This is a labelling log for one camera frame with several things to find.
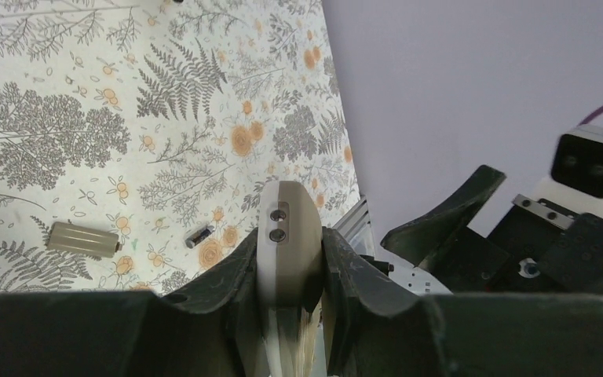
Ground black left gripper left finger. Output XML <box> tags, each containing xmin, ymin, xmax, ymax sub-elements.
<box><xmin>0</xmin><ymin>231</ymin><xmax>260</xmax><ymax>376</ymax></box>

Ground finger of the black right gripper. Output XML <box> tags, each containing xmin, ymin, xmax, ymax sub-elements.
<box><xmin>380</xmin><ymin>165</ymin><xmax>506</xmax><ymax>267</ymax></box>

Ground white remote control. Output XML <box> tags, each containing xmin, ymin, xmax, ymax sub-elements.
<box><xmin>256</xmin><ymin>181</ymin><xmax>323</xmax><ymax>376</ymax></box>

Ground floral table mat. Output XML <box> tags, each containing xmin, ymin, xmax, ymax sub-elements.
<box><xmin>0</xmin><ymin>0</ymin><xmax>360</xmax><ymax>293</ymax></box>

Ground AAA battery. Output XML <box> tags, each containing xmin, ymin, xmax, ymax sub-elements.
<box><xmin>184</xmin><ymin>225</ymin><xmax>214</xmax><ymax>249</ymax></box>

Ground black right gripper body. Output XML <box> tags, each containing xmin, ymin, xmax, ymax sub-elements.
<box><xmin>430</xmin><ymin>196</ymin><xmax>603</xmax><ymax>295</ymax></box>

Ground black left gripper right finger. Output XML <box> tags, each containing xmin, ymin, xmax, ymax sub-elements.
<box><xmin>322</xmin><ymin>229</ymin><xmax>603</xmax><ymax>376</ymax></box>

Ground grey battery compartment cover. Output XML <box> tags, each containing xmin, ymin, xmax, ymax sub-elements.
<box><xmin>46</xmin><ymin>222</ymin><xmax>122</xmax><ymax>258</ymax></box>

